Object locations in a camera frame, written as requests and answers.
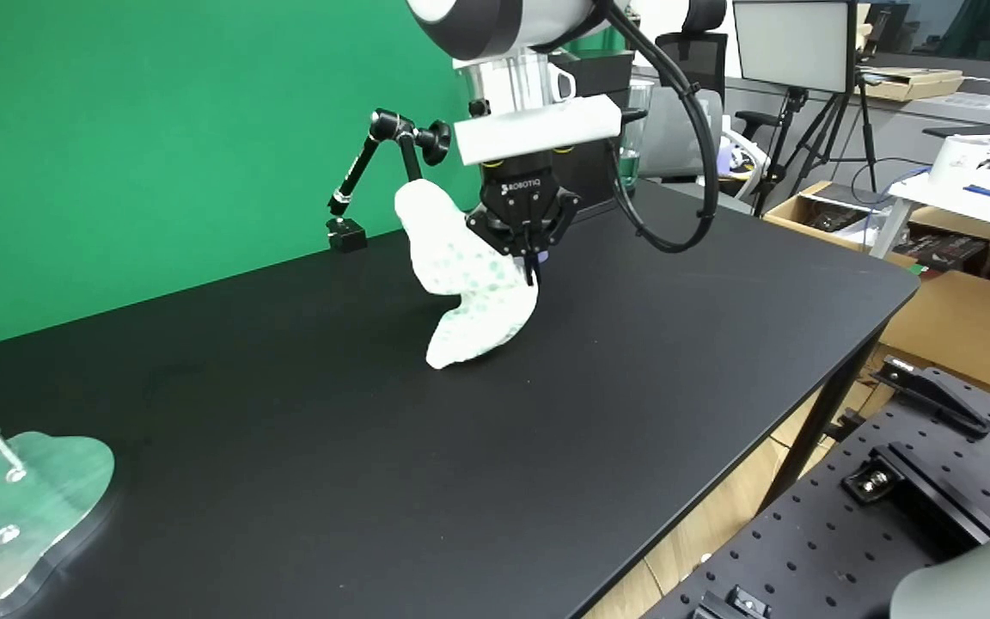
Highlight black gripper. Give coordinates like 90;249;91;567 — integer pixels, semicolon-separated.
474;163;582;321

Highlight white cloth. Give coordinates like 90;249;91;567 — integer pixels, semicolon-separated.
395;180;540;371

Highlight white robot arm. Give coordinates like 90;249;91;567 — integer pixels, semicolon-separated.
405;0;713;328

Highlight black tripod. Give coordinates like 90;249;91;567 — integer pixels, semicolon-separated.
755;0;868;215

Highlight white screen panel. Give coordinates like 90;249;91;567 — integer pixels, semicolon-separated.
731;0;854;92

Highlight green backdrop curtain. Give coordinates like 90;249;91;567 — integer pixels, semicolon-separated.
0;0;464;342

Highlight black perforated breadboard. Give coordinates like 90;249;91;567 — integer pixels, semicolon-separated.
645;367;990;619

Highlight cardboard box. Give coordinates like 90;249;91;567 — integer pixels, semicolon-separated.
878;272;990;386

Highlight clear acrylic plate with screws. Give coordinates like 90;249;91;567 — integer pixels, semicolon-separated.
0;431;118;603

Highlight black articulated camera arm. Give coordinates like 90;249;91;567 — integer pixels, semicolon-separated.
323;107;453;253

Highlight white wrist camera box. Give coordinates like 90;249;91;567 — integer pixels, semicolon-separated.
453;98;622;164

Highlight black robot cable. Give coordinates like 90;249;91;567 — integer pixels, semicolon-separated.
595;0;726;258

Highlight black bracket on breadboard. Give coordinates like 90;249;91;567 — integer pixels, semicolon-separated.
876;357;990;442

